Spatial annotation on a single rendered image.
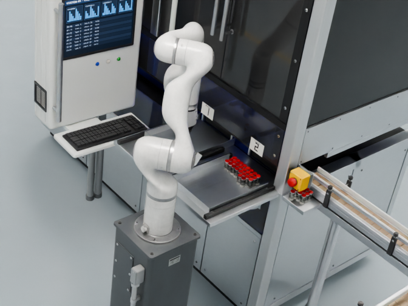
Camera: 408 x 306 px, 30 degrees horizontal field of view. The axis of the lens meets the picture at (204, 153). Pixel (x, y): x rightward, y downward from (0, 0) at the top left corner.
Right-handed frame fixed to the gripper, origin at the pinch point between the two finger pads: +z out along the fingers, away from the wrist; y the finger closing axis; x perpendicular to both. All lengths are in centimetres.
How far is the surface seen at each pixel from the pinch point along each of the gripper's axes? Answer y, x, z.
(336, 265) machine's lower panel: -80, 46, 84
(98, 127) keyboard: 15.6, -44.2, 16.2
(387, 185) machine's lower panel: -107, 45, 40
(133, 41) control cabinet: -10, -55, -19
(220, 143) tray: -19.0, 5.1, 7.7
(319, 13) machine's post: -20, 44, -74
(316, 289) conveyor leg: -35, 67, 59
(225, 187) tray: -1.6, 29.2, 10.9
